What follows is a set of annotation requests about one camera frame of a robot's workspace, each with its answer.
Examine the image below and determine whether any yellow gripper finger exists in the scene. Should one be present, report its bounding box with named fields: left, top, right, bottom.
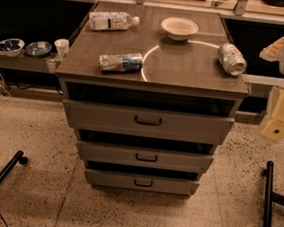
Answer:
left=259, top=37, right=284, bottom=62

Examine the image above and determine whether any grey drawer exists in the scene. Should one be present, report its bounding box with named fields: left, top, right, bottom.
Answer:
left=63, top=99, right=235, bottom=145
left=85, top=169, right=199, bottom=196
left=77, top=141, right=213, bottom=172

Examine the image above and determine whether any grey drawer cabinet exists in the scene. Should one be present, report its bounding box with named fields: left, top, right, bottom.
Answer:
left=44, top=0, right=258, bottom=203

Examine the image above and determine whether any grey top drawer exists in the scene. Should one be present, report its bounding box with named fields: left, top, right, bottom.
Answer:
left=63, top=99, right=235, bottom=145

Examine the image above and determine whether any grey bottom drawer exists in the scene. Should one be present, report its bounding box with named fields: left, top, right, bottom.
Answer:
left=85, top=169, right=199, bottom=196

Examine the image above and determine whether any crushed silver can right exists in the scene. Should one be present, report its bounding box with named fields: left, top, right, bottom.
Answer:
left=217, top=42, right=247, bottom=76

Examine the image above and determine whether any black stand leg right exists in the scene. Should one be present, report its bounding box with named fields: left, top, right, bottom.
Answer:
left=262, top=161, right=284, bottom=227

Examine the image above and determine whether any white paper bowl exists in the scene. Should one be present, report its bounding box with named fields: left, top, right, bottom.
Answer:
left=161, top=17, right=199, bottom=41

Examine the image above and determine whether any crushed blue silver can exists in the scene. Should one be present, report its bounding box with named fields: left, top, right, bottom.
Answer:
left=98, top=53, right=143, bottom=73

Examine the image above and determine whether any white labelled plastic bottle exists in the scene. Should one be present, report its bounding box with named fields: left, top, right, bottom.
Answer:
left=88, top=11, right=140, bottom=31

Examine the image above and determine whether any white paper cup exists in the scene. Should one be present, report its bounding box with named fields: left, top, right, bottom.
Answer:
left=54, top=38, right=69, bottom=59

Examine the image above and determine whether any dark blue bowl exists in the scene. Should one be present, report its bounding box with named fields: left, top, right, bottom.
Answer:
left=25, top=41, right=52, bottom=58

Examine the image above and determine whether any low side shelf left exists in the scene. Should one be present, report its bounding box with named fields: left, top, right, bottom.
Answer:
left=0, top=52, right=61, bottom=74

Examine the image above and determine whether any blue white bowl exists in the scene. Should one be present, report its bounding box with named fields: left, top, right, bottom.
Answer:
left=0, top=38, right=25, bottom=57

